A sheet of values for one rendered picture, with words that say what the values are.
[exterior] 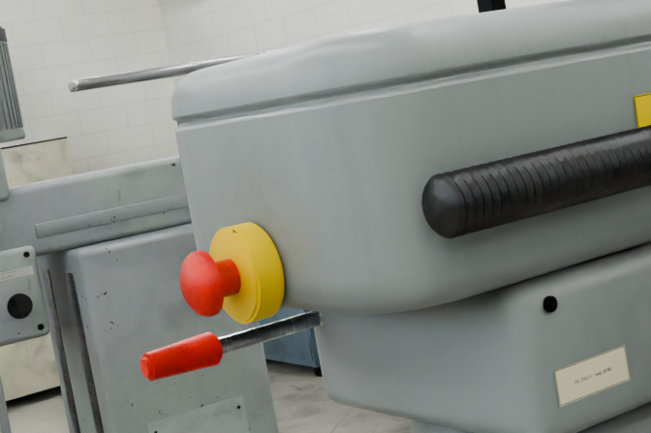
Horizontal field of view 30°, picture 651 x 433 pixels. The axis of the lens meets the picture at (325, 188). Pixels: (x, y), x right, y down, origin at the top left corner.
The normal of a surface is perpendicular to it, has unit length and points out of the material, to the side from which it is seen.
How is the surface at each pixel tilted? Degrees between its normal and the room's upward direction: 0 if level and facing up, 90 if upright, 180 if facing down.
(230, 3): 90
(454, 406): 90
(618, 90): 90
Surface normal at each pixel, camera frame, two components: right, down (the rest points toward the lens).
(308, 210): -0.77, 0.18
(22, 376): 0.54, -0.04
